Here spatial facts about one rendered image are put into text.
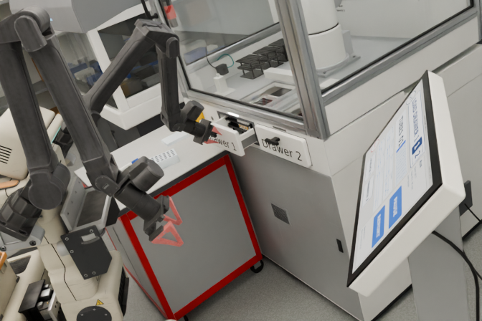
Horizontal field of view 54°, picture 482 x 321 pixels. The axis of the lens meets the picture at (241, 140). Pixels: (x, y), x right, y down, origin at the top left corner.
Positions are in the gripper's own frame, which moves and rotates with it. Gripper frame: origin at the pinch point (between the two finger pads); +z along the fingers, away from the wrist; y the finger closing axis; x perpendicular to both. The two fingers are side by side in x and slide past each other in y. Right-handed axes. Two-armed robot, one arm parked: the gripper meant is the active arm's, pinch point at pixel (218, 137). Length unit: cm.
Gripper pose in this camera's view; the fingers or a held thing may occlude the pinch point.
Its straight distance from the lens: 196.4
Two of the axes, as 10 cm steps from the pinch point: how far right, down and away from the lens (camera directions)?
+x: -5.6, -2.1, 8.0
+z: 7.4, 3.2, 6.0
